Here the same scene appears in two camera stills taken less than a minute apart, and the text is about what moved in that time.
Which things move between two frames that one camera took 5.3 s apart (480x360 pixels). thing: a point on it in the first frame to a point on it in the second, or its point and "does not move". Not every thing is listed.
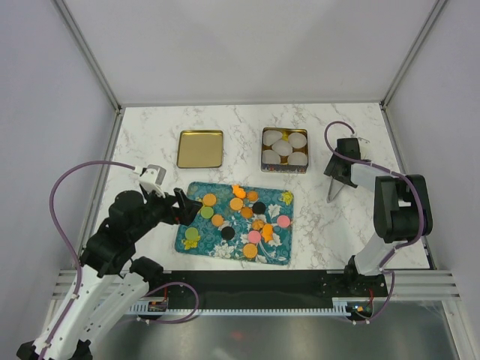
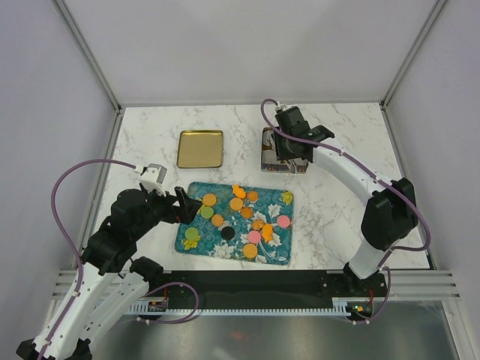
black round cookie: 227,232 does not move
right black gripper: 331,169 to 281,154
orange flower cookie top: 238,191 does not move
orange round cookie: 253,196 does not move
